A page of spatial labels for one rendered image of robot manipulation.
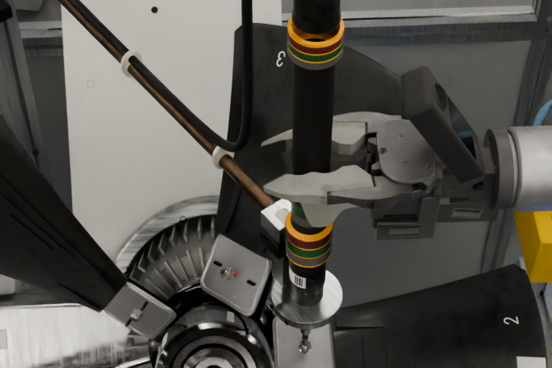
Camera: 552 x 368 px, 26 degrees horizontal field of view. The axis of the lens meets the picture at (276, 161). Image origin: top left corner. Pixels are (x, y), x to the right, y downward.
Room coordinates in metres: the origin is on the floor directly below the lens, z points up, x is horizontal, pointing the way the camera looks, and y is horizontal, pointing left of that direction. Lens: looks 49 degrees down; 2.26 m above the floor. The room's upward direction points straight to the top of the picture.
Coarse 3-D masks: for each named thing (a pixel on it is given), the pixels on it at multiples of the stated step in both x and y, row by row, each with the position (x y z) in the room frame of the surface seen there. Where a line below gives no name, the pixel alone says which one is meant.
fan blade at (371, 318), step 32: (448, 288) 0.76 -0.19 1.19; (480, 288) 0.76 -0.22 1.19; (512, 288) 0.76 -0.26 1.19; (352, 320) 0.71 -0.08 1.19; (384, 320) 0.72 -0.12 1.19; (416, 320) 0.72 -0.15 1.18; (448, 320) 0.72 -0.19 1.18; (480, 320) 0.72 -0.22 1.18; (352, 352) 0.67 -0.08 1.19; (384, 352) 0.68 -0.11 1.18; (416, 352) 0.68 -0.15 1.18; (448, 352) 0.68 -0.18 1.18; (480, 352) 0.68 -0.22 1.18; (512, 352) 0.69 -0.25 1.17; (544, 352) 0.69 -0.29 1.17
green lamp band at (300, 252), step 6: (330, 240) 0.67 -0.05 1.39; (288, 246) 0.67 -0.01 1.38; (294, 246) 0.66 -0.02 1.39; (324, 246) 0.66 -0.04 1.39; (294, 252) 0.66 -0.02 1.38; (300, 252) 0.66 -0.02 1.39; (306, 252) 0.65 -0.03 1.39; (312, 252) 0.65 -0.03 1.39; (318, 252) 0.66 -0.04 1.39; (324, 252) 0.66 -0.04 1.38
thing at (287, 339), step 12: (276, 324) 0.71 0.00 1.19; (276, 336) 0.69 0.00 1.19; (288, 336) 0.69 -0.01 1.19; (300, 336) 0.69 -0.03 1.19; (312, 336) 0.70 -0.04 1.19; (324, 336) 0.70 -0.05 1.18; (276, 348) 0.68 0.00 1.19; (288, 348) 0.68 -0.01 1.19; (312, 348) 0.68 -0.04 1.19; (324, 348) 0.68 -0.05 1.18; (276, 360) 0.66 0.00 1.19; (288, 360) 0.66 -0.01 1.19; (300, 360) 0.67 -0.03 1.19; (312, 360) 0.67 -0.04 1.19; (324, 360) 0.67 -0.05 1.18
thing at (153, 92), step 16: (64, 0) 1.01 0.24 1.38; (80, 16) 0.99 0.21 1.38; (96, 32) 0.96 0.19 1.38; (112, 48) 0.93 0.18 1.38; (144, 80) 0.89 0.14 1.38; (160, 96) 0.86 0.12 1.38; (176, 112) 0.84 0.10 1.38; (192, 128) 0.82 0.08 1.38; (208, 144) 0.80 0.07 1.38; (224, 160) 0.78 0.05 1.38; (240, 176) 0.75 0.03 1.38; (256, 192) 0.73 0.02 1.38
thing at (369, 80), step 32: (256, 32) 0.93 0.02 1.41; (256, 64) 0.90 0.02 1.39; (288, 64) 0.89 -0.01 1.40; (352, 64) 0.86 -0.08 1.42; (256, 96) 0.87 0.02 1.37; (288, 96) 0.86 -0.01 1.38; (352, 96) 0.84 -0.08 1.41; (384, 96) 0.83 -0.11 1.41; (256, 128) 0.85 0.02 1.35; (288, 128) 0.83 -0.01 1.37; (256, 160) 0.82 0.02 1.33; (288, 160) 0.80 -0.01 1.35; (224, 192) 0.81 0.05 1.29; (224, 224) 0.77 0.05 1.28; (256, 224) 0.76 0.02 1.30
